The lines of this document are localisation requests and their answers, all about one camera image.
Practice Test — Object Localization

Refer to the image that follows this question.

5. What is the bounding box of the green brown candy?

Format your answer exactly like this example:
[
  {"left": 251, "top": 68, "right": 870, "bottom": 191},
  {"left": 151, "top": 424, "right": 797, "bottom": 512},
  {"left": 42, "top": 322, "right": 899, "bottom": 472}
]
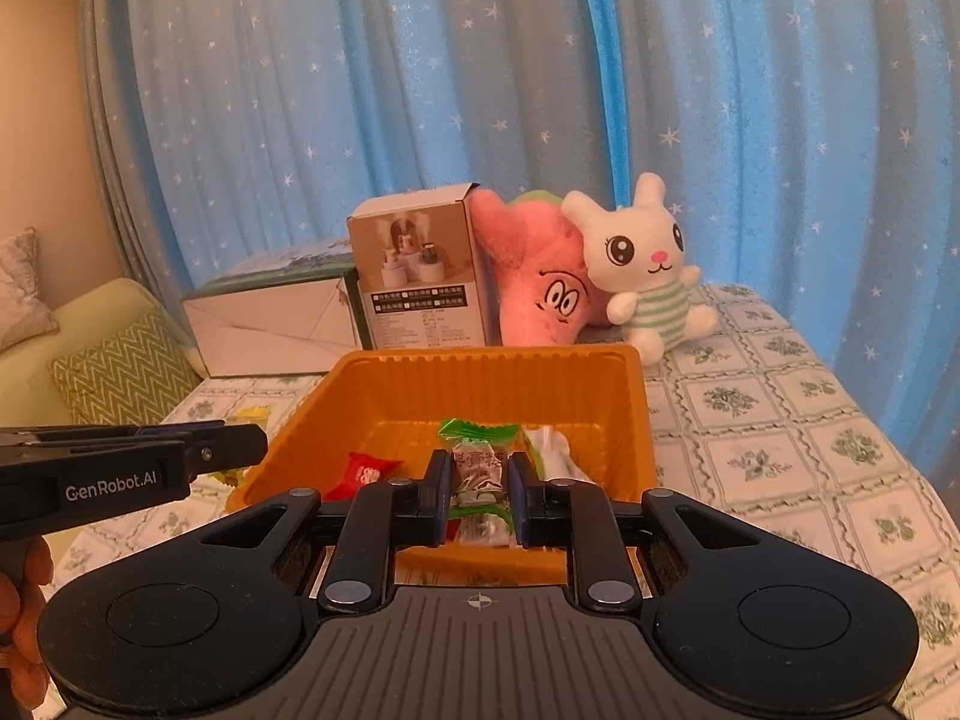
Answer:
[{"left": 438, "top": 418, "right": 519, "bottom": 550}]

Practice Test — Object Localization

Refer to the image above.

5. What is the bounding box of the yellow candy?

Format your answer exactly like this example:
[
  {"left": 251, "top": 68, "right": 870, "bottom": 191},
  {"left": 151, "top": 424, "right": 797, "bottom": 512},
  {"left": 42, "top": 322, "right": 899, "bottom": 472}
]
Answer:
[{"left": 213, "top": 405, "right": 272, "bottom": 488}]

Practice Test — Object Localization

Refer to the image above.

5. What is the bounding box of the person's left hand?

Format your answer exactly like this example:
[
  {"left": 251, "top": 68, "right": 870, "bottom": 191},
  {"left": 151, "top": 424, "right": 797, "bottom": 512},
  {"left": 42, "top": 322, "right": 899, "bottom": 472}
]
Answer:
[{"left": 0, "top": 538, "right": 53, "bottom": 710}]

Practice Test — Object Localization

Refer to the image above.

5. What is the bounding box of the red white candy packet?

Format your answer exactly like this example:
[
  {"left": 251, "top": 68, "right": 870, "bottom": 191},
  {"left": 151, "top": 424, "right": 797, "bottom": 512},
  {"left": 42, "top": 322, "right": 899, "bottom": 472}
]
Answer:
[{"left": 322, "top": 452, "right": 400, "bottom": 502}]

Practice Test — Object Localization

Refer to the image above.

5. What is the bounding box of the white wrapped snack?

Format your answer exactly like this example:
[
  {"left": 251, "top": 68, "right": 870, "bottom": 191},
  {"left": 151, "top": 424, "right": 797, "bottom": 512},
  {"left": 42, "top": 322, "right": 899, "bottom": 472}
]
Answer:
[{"left": 524, "top": 426, "right": 592, "bottom": 484}]

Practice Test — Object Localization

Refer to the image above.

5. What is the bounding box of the light green sofa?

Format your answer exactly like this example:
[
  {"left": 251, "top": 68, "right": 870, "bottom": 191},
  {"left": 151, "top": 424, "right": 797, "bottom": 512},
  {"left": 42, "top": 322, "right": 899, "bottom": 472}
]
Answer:
[{"left": 2, "top": 278, "right": 205, "bottom": 427}]

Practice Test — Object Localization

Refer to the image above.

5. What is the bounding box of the orange plastic tray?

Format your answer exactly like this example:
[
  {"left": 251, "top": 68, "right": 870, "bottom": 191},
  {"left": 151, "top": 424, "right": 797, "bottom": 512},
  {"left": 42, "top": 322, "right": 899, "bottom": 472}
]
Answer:
[{"left": 226, "top": 343, "right": 659, "bottom": 589}]

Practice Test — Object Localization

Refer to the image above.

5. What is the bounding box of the green chevron cushion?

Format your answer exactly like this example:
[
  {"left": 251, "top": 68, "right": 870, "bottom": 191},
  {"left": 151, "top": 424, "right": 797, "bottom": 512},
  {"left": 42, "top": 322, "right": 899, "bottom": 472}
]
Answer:
[{"left": 49, "top": 310, "right": 200, "bottom": 426}]

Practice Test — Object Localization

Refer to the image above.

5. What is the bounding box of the white flat cardboard box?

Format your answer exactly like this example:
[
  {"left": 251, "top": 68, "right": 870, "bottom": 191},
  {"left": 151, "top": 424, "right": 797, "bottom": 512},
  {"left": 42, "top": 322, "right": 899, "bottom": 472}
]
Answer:
[{"left": 181, "top": 238, "right": 373, "bottom": 377}]

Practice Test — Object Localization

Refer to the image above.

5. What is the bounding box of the grey quilted pillow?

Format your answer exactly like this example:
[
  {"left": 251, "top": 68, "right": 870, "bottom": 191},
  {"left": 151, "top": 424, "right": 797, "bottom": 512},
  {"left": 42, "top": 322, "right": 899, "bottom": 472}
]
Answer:
[{"left": 0, "top": 227, "right": 59, "bottom": 351}]

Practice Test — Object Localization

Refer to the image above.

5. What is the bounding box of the pink star plush toy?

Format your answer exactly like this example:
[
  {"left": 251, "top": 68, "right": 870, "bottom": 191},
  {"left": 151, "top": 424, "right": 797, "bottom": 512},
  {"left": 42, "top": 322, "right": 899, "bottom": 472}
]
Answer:
[{"left": 467, "top": 187, "right": 608, "bottom": 346}]

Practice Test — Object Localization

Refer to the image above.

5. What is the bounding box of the brown product cardboard box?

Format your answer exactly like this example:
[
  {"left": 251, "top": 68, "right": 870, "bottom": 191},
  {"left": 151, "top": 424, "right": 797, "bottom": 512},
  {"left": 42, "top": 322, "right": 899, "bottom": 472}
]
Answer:
[{"left": 347, "top": 182, "right": 494, "bottom": 349}]

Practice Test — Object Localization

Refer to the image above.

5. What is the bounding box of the white bunny plush toy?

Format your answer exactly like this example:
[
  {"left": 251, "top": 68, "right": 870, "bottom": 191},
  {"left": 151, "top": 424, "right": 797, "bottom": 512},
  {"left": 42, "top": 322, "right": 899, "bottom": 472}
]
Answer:
[{"left": 562, "top": 172, "right": 719, "bottom": 366}]

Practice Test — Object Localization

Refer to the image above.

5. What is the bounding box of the blue star curtain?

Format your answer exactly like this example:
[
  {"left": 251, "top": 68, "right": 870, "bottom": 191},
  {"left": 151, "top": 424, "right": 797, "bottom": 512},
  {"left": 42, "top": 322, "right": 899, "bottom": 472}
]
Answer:
[{"left": 82, "top": 0, "right": 958, "bottom": 486}]

